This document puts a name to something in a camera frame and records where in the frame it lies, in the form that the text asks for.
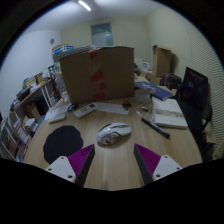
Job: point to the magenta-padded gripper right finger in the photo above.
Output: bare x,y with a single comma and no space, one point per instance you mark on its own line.
166,166

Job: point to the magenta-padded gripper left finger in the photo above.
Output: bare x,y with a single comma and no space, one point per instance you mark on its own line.
60,166

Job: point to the white and grey computer mouse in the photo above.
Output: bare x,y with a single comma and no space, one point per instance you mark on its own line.
113,132

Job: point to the black wavy-edged mouse pad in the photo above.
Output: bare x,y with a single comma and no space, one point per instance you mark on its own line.
61,143

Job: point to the black marker pen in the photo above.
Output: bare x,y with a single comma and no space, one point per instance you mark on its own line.
155,127

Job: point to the black office chair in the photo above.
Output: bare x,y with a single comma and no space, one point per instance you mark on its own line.
196,130

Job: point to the small white flat device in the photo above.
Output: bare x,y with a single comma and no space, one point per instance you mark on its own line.
57,118

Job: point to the white closed book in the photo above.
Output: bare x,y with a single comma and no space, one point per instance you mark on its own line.
168,113

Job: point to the white printed paper sheet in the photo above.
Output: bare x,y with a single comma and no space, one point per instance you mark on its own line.
56,111

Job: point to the white shelf unit with items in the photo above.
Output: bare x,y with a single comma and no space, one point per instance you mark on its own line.
20,126

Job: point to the black glasses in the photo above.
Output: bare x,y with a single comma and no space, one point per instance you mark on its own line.
72,107

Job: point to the white remote control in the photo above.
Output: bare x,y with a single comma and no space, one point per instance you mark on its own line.
85,110

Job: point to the small dark clip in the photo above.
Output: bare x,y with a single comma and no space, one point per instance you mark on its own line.
126,104

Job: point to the clear plastic cup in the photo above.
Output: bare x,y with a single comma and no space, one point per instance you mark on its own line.
142,96

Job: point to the blue book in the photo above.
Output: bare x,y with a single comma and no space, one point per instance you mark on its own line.
155,90

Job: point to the black monitor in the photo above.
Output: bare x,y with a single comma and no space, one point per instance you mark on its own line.
194,87

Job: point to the dark brown box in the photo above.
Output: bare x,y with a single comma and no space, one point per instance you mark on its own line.
171,81

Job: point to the large brown cardboard box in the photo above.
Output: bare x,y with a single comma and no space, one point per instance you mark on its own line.
113,75

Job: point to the tall open cardboard box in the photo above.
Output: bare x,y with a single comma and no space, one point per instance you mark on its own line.
162,60

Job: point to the blue and white box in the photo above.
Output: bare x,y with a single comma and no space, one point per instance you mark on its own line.
62,49

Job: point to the grey-blue door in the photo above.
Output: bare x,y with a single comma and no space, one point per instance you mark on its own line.
102,34

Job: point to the ceiling tube light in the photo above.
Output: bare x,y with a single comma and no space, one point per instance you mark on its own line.
84,5

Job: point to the round wall clock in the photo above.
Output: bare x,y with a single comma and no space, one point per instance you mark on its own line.
52,41

